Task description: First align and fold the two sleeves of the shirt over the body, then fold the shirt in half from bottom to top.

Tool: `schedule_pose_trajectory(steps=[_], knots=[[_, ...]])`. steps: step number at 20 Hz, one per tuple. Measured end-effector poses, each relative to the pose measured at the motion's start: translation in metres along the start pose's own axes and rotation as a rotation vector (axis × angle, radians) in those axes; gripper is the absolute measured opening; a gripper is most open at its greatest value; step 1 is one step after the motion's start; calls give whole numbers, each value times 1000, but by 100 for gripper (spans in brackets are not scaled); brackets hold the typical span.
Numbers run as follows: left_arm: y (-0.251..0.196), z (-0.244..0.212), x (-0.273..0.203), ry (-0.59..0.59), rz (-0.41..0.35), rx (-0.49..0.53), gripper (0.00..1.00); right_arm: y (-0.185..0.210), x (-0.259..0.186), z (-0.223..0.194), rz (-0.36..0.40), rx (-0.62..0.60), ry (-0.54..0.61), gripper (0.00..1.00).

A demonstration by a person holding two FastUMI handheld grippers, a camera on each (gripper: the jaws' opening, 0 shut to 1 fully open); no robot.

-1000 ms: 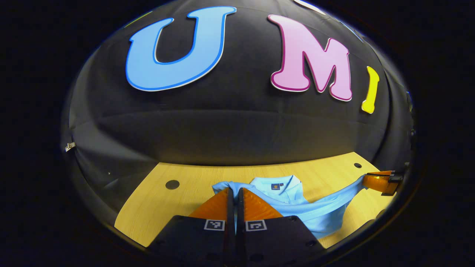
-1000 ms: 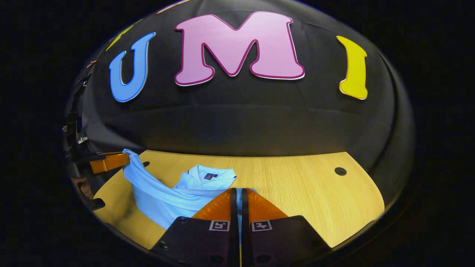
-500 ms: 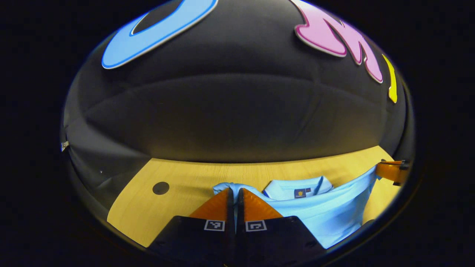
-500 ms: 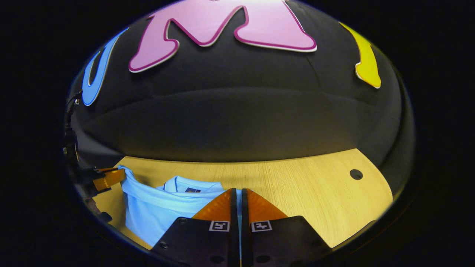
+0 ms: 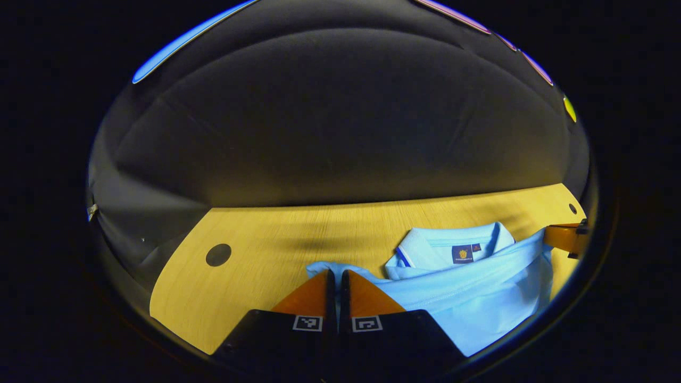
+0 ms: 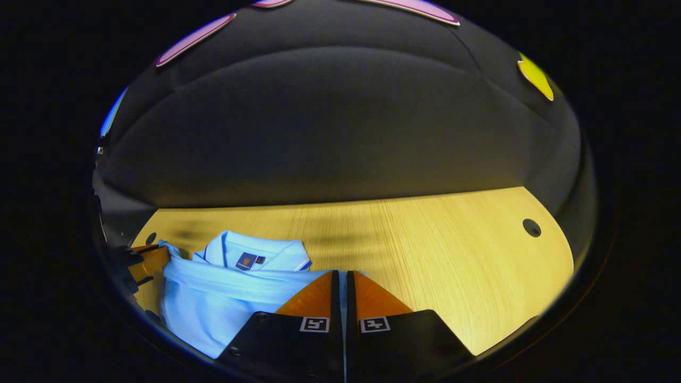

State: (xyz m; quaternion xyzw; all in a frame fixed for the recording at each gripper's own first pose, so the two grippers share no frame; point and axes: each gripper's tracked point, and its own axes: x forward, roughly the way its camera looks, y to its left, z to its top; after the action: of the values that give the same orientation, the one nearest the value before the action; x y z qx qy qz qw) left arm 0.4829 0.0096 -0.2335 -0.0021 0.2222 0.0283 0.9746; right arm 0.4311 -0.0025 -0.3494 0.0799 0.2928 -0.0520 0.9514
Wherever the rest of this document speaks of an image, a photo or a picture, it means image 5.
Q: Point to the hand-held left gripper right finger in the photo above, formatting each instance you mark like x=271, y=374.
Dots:
x=345, y=303

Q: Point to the black backdrop cloth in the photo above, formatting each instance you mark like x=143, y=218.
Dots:
x=340, y=117

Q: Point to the light blue T-shirt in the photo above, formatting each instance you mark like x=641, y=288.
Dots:
x=479, y=298

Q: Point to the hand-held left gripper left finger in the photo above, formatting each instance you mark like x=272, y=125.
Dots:
x=331, y=298

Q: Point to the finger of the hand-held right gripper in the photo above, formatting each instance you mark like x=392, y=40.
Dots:
x=561, y=236

